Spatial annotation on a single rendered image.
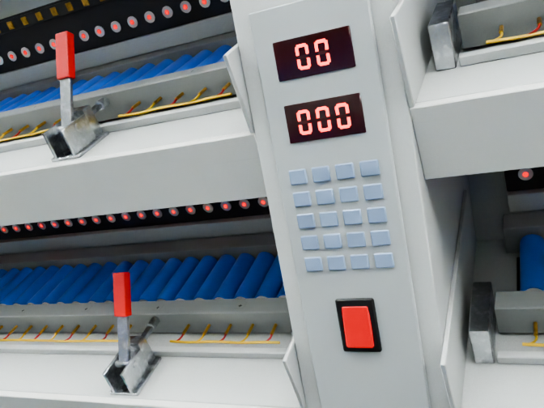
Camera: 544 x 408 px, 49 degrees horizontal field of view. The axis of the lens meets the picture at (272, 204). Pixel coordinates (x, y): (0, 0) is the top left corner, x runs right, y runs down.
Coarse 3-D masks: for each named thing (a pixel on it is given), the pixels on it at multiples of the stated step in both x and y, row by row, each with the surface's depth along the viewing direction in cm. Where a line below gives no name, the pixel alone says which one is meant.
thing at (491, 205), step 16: (0, 0) 67; (16, 0) 66; (32, 0) 65; (48, 0) 64; (448, 0) 48; (464, 0) 48; (0, 16) 68; (480, 176) 50; (496, 176) 50; (480, 192) 51; (496, 192) 50; (480, 208) 51; (496, 208) 51; (480, 224) 51; (496, 224) 51; (160, 240) 66
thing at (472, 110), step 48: (432, 0) 41; (480, 0) 44; (528, 0) 34; (432, 48) 35; (480, 48) 37; (528, 48) 33; (432, 96) 32; (480, 96) 30; (528, 96) 30; (432, 144) 33; (480, 144) 32; (528, 144) 31
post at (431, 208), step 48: (240, 0) 34; (288, 0) 33; (384, 0) 31; (240, 48) 35; (384, 48) 32; (432, 192) 36; (288, 240) 37; (432, 240) 34; (288, 288) 37; (432, 288) 34; (432, 336) 34; (432, 384) 35
